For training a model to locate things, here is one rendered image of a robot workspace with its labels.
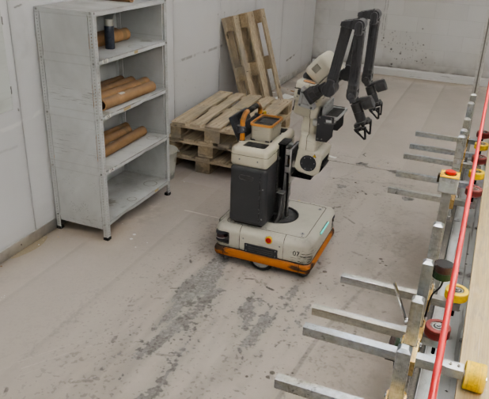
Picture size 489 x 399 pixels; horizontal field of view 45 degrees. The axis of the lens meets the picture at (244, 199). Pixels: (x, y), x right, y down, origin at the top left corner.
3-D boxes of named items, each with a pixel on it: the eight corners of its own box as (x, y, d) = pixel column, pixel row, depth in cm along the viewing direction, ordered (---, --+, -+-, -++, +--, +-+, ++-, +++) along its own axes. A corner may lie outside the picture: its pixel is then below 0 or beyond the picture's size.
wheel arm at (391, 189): (386, 194, 313) (388, 187, 311) (388, 191, 316) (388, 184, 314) (474, 210, 298) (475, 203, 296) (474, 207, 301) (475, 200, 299)
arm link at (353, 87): (358, 18, 320) (354, 21, 310) (369, 19, 318) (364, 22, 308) (349, 96, 338) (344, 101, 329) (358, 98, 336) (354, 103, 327)
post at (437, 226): (411, 335, 228) (433, 223, 208) (413, 330, 231) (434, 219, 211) (421, 337, 227) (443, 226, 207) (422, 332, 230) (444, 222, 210)
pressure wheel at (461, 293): (451, 324, 211) (456, 296, 206) (435, 311, 217) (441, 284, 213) (468, 318, 214) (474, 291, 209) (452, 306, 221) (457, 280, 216)
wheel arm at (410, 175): (395, 177, 334) (396, 170, 332) (396, 175, 337) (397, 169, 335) (476, 191, 319) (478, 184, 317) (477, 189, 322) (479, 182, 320)
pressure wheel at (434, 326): (418, 356, 194) (424, 328, 189) (422, 342, 201) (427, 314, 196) (444, 363, 191) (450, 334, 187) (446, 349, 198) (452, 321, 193)
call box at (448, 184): (436, 193, 228) (440, 175, 225) (438, 187, 234) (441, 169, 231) (455, 197, 226) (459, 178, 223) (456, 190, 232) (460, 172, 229)
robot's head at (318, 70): (302, 70, 349) (320, 53, 341) (312, 64, 367) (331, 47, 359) (318, 89, 349) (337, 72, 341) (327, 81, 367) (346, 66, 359)
